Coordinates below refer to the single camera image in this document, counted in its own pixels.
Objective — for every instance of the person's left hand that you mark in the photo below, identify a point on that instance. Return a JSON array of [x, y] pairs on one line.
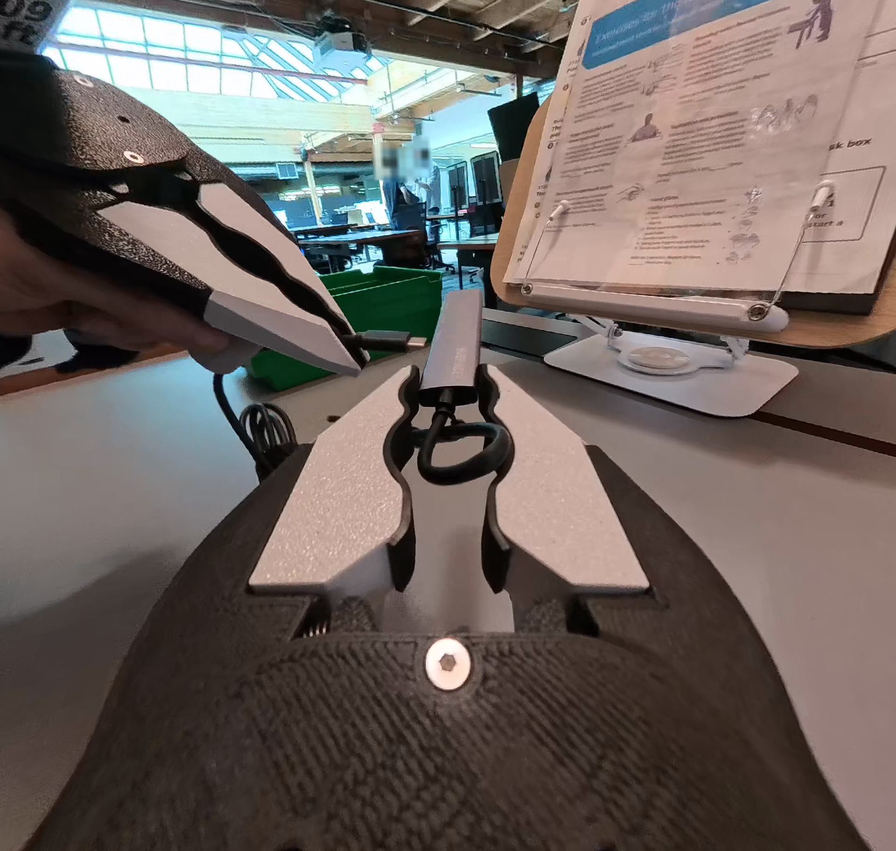
[[70, 298]]

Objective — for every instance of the dark grey usb hub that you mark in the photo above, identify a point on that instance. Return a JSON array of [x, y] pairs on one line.
[[455, 354]]

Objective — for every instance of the wooden document stand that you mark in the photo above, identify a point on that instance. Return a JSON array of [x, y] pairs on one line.
[[532, 165]]

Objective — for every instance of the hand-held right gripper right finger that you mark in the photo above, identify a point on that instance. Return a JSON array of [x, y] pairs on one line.
[[560, 515]]

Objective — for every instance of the ceiling mounted unit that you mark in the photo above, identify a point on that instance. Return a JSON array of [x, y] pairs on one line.
[[341, 40]]

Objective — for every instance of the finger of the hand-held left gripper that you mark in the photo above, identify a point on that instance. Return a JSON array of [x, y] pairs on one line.
[[266, 242], [210, 270]]

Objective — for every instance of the green plastic bin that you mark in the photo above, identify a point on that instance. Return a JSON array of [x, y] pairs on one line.
[[378, 305]]

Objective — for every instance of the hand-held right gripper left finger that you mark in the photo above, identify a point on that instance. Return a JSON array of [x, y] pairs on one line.
[[329, 515]]

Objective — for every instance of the dark wooden table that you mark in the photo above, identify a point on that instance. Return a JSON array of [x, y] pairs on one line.
[[364, 240]]

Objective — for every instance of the blue header printed sheet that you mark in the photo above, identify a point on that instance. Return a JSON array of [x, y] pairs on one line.
[[700, 130]]

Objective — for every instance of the black monitor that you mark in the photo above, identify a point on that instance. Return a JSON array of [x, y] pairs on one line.
[[514, 126]]

